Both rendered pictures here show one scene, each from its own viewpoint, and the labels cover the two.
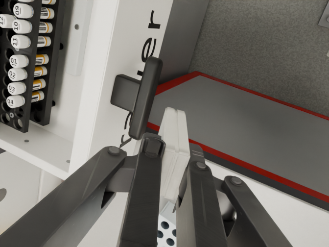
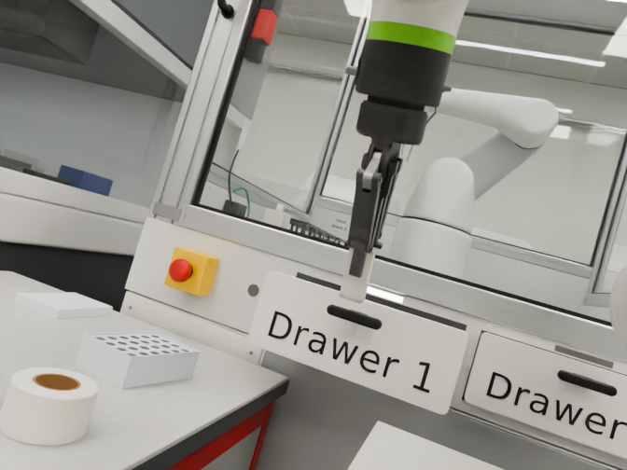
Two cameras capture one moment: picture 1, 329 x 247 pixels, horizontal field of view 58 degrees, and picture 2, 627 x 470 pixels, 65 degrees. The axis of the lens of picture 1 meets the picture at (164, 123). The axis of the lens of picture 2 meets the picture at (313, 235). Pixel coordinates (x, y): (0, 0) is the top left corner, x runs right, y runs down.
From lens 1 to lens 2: 0.58 m
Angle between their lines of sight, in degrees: 72
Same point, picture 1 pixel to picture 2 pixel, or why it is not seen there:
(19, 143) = not seen: hidden behind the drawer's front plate
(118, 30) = (397, 317)
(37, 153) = not seen: hidden behind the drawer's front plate
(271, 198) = (189, 421)
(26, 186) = (239, 314)
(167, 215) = (193, 357)
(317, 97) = not seen: outside the picture
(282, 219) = (161, 420)
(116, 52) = (383, 315)
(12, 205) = (232, 297)
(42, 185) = (224, 331)
